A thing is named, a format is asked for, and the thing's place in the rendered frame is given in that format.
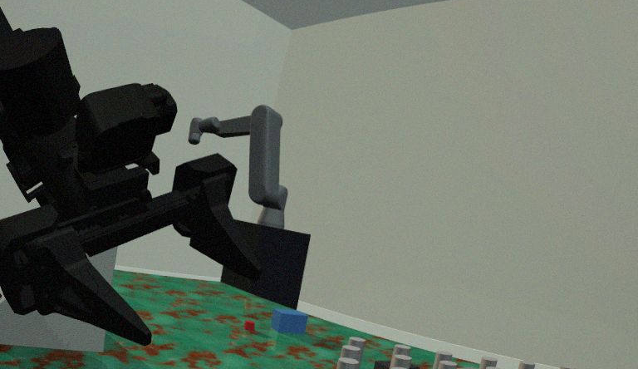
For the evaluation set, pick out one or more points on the small red cube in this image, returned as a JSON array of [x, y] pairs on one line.
[[249, 325]]

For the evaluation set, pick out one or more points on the blue block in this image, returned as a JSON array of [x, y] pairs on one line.
[[289, 321]]

